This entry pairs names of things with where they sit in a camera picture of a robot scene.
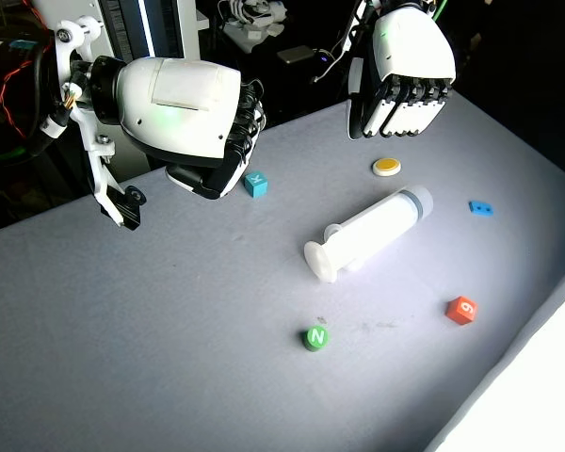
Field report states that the large white plastic syringe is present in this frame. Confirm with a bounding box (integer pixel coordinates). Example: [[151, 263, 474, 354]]
[[303, 185, 435, 284]]

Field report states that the grey flat box device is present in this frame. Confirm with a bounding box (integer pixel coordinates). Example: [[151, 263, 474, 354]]
[[276, 45, 315, 66]]

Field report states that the yellow and white round disc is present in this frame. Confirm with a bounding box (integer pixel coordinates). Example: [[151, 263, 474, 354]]
[[371, 157, 402, 178]]

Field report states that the white clutter pile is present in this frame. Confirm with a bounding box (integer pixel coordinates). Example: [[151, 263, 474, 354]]
[[218, 0, 288, 53]]

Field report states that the teal cube with letter K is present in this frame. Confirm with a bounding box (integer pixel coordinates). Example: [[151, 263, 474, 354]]
[[243, 170, 268, 199]]

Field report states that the red cube with number 9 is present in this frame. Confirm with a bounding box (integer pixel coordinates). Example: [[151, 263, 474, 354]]
[[444, 296, 479, 326]]

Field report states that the green cylinder with letter N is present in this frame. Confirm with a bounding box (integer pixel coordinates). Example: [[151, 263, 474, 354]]
[[302, 325, 331, 353]]

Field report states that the grey table cloth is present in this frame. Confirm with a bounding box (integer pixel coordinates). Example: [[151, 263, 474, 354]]
[[0, 89, 565, 452]]

